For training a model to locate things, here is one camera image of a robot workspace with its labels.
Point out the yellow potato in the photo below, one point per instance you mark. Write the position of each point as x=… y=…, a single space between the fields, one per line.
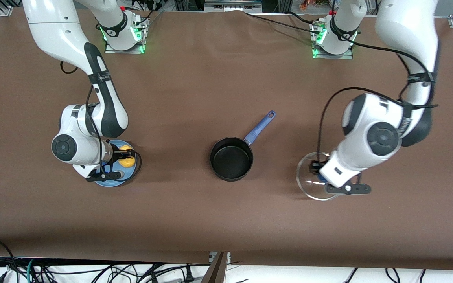
x=127 y=162

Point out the glass lid with blue knob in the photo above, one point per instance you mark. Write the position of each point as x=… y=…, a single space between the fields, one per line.
x=309 y=188

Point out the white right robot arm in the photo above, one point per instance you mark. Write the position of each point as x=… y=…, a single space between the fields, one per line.
x=53 y=27

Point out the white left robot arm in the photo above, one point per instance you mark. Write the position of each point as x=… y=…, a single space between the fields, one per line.
x=407 y=23

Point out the light blue plate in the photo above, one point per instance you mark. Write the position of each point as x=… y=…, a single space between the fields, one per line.
x=110 y=182

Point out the brown table cover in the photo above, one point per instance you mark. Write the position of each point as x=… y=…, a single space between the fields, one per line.
x=226 y=220

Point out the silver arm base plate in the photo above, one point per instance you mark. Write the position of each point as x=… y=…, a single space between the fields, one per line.
x=346 y=56
x=110 y=49

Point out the small white metal bracket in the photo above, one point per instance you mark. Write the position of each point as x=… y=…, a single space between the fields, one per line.
x=212 y=256

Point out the brown wooden post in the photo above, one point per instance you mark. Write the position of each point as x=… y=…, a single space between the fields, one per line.
x=215 y=271

